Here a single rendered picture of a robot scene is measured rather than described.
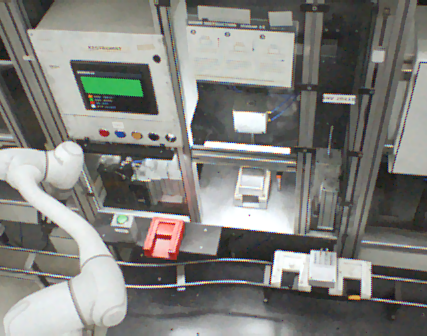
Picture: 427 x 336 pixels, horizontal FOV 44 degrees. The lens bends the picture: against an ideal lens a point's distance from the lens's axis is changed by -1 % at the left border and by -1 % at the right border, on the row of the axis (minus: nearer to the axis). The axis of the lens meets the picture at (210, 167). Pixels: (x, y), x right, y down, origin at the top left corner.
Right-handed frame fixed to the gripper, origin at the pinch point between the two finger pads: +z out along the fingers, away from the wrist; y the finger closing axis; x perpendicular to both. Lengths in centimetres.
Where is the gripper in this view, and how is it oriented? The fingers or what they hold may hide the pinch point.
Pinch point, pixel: (45, 231)
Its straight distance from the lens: 211.8
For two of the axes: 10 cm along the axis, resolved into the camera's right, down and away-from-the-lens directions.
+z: -3.8, 7.5, 5.4
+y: -9.2, -2.7, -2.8
